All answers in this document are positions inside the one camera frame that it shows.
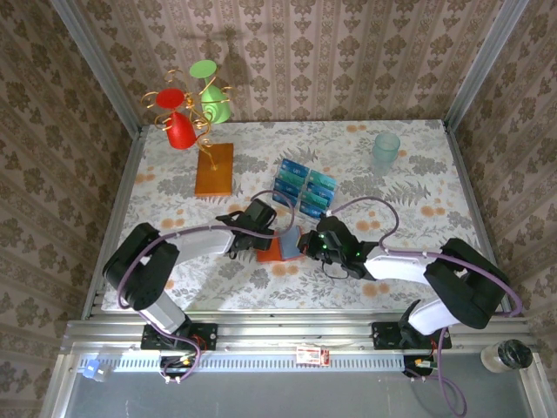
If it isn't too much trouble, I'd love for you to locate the orange card holder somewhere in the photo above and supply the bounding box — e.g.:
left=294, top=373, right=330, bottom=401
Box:
left=255, top=225, right=306, bottom=264

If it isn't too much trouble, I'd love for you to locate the red white sticker label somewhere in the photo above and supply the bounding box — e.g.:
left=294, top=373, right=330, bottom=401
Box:
left=295, top=346, right=331, bottom=366

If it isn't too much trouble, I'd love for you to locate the teal plastic cup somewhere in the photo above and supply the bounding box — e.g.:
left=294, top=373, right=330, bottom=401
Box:
left=371, top=132, right=401, bottom=175

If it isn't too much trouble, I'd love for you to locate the red wine glass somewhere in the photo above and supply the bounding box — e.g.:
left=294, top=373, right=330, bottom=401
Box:
left=155, top=88, right=197, bottom=152

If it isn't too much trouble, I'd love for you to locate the green wine glass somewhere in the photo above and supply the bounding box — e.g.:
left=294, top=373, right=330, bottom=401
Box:
left=189, top=59, right=232, bottom=125

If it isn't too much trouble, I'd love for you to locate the grey metal shelf panel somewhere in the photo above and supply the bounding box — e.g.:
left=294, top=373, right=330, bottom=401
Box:
left=43, top=352, right=545, bottom=418

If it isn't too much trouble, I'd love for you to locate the blue white plug adapter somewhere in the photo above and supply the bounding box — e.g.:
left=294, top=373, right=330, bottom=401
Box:
left=79, top=358, right=115, bottom=383

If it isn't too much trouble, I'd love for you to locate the clear jar black lid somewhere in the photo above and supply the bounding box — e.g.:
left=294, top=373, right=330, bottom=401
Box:
left=480, top=338, right=534, bottom=374

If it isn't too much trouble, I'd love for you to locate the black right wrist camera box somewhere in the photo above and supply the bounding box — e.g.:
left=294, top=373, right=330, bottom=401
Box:
left=316, top=215, right=349, bottom=241

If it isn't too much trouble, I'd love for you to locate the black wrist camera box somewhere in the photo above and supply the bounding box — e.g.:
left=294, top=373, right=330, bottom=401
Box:
left=245, top=199, right=279, bottom=228
left=316, top=215, right=349, bottom=241

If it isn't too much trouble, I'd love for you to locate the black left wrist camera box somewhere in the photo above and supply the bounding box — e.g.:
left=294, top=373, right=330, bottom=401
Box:
left=245, top=199, right=279, bottom=228

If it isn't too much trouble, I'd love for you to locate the gold wire rack wooden base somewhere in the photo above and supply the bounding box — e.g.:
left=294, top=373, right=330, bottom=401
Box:
left=139, top=67, right=238, bottom=198

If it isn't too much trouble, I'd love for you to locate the long aluminium mounting rail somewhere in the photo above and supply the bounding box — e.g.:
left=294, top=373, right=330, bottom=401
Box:
left=60, top=309, right=540, bottom=354

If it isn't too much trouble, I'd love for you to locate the slotted grey cable duct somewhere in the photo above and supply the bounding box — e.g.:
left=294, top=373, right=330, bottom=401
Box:
left=73, top=350, right=410, bottom=374

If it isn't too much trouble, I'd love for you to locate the aluminium table side rail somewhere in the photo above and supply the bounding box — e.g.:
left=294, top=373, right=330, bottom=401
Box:
left=81, top=124, right=145, bottom=321
left=441, top=120, right=514, bottom=318

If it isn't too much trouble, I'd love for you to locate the black connector box with wires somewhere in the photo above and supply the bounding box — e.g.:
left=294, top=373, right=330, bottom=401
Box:
left=402, top=354, right=438, bottom=379
left=158, top=354, right=199, bottom=379

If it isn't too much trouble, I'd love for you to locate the aluminium frame post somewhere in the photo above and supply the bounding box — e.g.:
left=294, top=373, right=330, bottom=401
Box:
left=442, top=0, right=531, bottom=130
left=50, top=0, right=144, bottom=134

